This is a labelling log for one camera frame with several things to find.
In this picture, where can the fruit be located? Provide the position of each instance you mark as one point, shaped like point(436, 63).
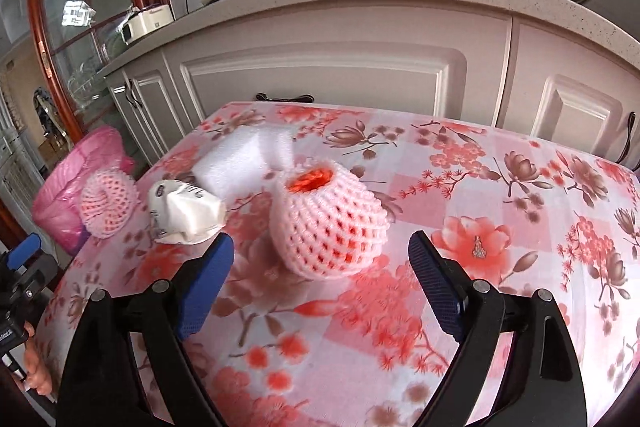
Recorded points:
point(330, 227)

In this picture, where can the waste bin with pink bag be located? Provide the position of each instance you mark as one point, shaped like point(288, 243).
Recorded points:
point(60, 197)

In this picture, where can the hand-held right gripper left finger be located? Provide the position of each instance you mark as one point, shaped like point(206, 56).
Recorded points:
point(205, 287)

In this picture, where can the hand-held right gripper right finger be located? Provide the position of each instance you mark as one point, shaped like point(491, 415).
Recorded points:
point(435, 287)

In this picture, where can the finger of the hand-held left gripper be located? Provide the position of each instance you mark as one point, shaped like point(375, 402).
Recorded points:
point(26, 246)

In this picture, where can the cream kitchen counter cabinet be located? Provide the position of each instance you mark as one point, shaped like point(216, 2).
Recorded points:
point(350, 52)

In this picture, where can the person's left hand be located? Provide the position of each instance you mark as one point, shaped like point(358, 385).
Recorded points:
point(37, 367)

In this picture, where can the floral pink tablecloth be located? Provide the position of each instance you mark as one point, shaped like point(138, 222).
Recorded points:
point(450, 217)

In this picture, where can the crumpled paper cup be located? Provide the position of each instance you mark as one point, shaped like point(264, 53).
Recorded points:
point(190, 212)

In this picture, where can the wooden glass door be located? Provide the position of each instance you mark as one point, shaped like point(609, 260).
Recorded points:
point(55, 32)

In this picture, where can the white rice cooker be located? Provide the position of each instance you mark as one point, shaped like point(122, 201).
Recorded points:
point(147, 23)

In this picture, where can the white foam block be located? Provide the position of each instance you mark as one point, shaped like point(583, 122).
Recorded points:
point(235, 162)

